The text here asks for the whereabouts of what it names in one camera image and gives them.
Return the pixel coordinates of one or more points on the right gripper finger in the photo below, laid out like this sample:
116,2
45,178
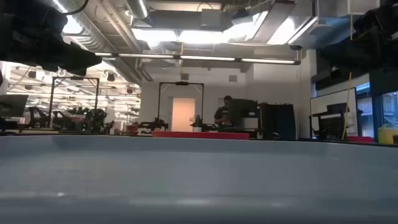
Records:
335,56

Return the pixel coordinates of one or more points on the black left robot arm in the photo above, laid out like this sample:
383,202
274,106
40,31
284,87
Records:
25,15

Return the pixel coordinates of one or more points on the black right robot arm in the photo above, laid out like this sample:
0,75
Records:
382,18

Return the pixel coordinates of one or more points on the black background robot arm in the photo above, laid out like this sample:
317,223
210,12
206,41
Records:
154,125
203,126

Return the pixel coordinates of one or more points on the small red tray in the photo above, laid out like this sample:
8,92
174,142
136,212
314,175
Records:
360,139

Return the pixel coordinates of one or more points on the black monitor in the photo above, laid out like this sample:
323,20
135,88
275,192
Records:
12,105
244,108

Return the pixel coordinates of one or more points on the black cart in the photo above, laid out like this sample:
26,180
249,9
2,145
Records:
331,126

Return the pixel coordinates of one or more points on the yellow bin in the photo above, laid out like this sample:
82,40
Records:
387,135

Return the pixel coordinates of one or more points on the black cabinet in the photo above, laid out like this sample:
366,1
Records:
278,121

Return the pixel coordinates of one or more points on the orange lit door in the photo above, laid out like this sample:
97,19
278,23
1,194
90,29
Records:
183,113

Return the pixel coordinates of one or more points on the long ceiling light bar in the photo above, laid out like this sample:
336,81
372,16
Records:
199,58

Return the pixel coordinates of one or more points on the person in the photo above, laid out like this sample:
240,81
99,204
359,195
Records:
222,113

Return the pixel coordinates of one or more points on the black rig frame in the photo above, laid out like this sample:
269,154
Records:
181,83
74,78

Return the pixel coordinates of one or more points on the silver ventilation duct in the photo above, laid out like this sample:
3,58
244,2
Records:
138,7

